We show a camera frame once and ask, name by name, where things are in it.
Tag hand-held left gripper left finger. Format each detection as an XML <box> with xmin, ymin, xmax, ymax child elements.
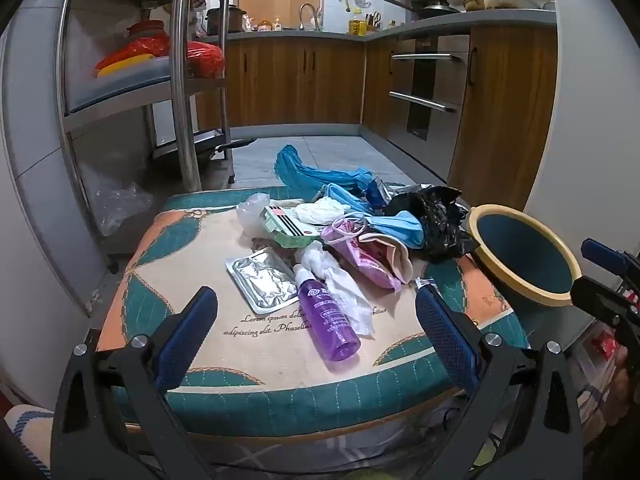
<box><xmin>50</xmin><ymin>286</ymin><xmax>236</xmax><ymax>480</ymax></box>

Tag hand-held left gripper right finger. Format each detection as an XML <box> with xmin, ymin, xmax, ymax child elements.
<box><xmin>415</xmin><ymin>282</ymin><xmax>586</xmax><ymax>480</ymax></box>

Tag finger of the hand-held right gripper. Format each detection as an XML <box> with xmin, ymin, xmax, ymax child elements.
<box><xmin>570</xmin><ymin>276</ymin><xmax>640</xmax><ymax>333</ymax></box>
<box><xmin>581</xmin><ymin>239</ymin><xmax>640</xmax><ymax>281</ymax></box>

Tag teal bin with yellow rim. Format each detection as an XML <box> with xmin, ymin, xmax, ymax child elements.
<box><xmin>465</xmin><ymin>204</ymin><xmax>583</xmax><ymax>308</ymax></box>

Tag silver foil tray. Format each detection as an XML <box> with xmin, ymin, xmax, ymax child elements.
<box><xmin>226</xmin><ymin>246</ymin><xmax>301</xmax><ymax>311</ymax></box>

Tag pink snack packet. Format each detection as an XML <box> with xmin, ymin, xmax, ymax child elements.
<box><xmin>320</xmin><ymin>217</ymin><xmax>403</xmax><ymax>291</ymax></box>

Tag small clear plastic bag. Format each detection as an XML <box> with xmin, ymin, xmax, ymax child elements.
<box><xmin>235</xmin><ymin>192</ymin><xmax>273</xmax><ymax>238</ymax></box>

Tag red box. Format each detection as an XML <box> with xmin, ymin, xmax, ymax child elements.
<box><xmin>597</xmin><ymin>335</ymin><xmax>621</xmax><ymax>361</ymax></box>

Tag patterned teal and beige mat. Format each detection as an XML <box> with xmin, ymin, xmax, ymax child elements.
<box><xmin>95</xmin><ymin>186</ymin><xmax>531</xmax><ymax>438</ymax></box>

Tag beige fabric piece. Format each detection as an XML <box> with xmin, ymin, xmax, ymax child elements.
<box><xmin>360</xmin><ymin>232</ymin><xmax>416</xmax><ymax>286</ymax></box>

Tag twisted white tissue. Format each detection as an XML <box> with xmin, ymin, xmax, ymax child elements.
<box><xmin>295</xmin><ymin>241</ymin><xmax>376</xmax><ymax>337</ymax></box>

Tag purple spray bottle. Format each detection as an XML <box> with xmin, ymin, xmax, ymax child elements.
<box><xmin>292</xmin><ymin>262</ymin><xmax>362</xmax><ymax>362</ymax></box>

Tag black plastic bag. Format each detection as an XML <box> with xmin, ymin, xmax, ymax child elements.
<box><xmin>385</xmin><ymin>186</ymin><xmax>481</xmax><ymax>263</ymax></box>

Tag large clear plastic bag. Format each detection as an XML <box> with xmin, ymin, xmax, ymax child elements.
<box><xmin>92</xmin><ymin>182</ymin><xmax>153</xmax><ymax>236</ymax></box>

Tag green and white box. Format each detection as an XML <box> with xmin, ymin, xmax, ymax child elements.
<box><xmin>260</xmin><ymin>205</ymin><xmax>326</xmax><ymax>250</ymax></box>

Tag dark blue foil wrapper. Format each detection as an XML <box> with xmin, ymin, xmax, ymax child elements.
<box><xmin>364</xmin><ymin>177</ymin><xmax>401</xmax><ymax>213</ymax></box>

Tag crumpled white tissue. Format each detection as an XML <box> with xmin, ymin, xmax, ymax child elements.
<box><xmin>295</xmin><ymin>196</ymin><xmax>358</xmax><ymax>226</ymax></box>

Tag white and blue woven cloth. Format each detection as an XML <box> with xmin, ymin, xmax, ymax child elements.
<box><xmin>5</xmin><ymin>405</ymin><xmax>56</xmax><ymax>480</ymax></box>

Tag metal shelf rack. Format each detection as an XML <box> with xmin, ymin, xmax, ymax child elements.
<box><xmin>54</xmin><ymin>0</ymin><xmax>236</xmax><ymax>271</ymax></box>

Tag stainless steel oven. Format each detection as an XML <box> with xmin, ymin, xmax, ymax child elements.
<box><xmin>387</xmin><ymin>35</ymin><xmax>471</xmax><ymax>176</ymax></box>

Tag grey blue tray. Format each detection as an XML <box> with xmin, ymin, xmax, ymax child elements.
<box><xmin>65</xmin><ymin>55</ymin><xmax>173</xmax><ymax>113</ymax></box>

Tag yellow plate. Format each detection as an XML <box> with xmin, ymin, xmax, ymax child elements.
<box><xmin>96</xmin><ymin>54</ymin><xmax>156</xmax><ymax>78</ymax></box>

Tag wooden kitchen cabinets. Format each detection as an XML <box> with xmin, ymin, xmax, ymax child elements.
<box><xmin>195</xmin><ymin>10</ymin><xmax>558</xmax><ymax>211</ymax></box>

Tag black wok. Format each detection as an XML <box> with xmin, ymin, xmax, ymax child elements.
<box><xmin>384</xmin><ymin>0</ymin><xmax>461</xmax><ymax>21</ymax></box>

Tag dark cooking pot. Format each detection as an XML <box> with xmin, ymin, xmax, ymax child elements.
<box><xmin>206</xmin><ymin>5</ymin><xmax>243</xmax><ymax>36</ymax></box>

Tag chrome faucet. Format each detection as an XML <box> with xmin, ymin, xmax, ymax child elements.
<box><xmin>299</xmin><ymin>2</ymin><xmax>323</xmax><ymax>31</ymax></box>

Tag black pan with handle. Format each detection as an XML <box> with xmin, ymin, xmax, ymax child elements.
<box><xmin>150</xmin><ymin>132</ymin><xmax>258</xmax><ymax>168</ymax></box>

